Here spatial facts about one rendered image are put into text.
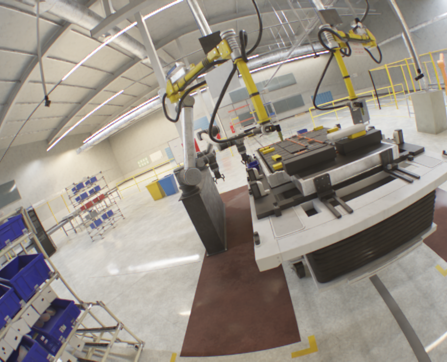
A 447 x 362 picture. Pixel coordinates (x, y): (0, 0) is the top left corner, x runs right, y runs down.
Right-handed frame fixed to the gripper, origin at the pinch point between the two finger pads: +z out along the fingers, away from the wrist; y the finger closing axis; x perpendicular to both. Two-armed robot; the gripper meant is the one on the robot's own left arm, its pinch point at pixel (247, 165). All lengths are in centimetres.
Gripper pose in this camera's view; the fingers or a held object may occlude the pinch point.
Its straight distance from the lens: 252.3
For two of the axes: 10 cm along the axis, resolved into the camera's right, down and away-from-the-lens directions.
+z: 3.6, 9.0, 2.4
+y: 9.3, -3.3, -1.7
